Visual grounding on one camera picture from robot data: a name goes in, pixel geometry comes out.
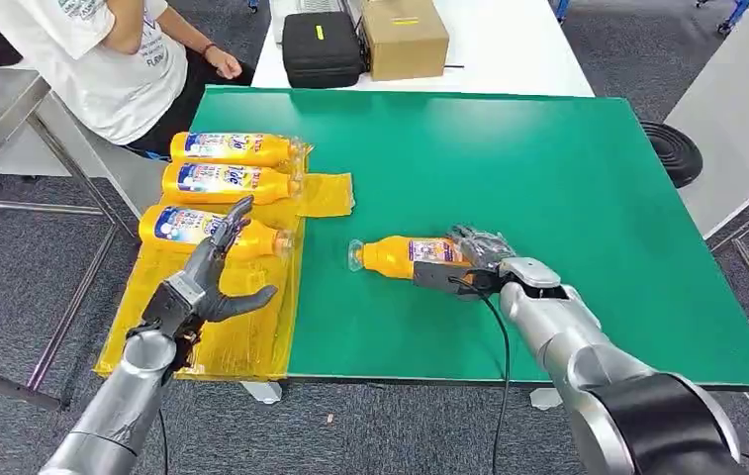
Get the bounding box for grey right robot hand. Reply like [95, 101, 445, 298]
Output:
[413, 225, 518, 300]

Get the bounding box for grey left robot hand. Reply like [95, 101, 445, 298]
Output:
[140, 195, 280, 343]

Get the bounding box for orange drink bottle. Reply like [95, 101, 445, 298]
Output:
[139, 203, 295, 262]
[161, 162, 305, 207]
[346, 235, 482, 282]
[169, 131, 311, 169]

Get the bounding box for green table mat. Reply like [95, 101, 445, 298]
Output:
[189, 85, 749, 393]

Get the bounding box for white table foot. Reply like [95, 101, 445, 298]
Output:
[239, 381, 284, 407]
[528, 388, 564, 413]

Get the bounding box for black round stool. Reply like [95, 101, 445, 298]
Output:
[638, 120, 704, 191]

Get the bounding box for brown cardboard box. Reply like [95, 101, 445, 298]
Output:
[359, 0, 451, 83]

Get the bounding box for person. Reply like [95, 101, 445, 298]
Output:
[0, 0, 258, 160]

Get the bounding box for black carry case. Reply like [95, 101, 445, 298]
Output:
[280, 11, 367, 90]

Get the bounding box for white table with metal legs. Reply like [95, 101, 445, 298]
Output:
[662, 9, 749, 428]

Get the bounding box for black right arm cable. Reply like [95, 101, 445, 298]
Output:
[449, 276, 513, 475]

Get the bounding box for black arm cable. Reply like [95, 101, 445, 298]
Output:
[449, 276, 513, 475]
[156, 407, 170, 475]

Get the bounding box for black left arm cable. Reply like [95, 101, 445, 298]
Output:
[156, 407, 170, 475]

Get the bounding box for blue wheeled frame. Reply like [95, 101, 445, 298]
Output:
[695, 0, 749, 36]

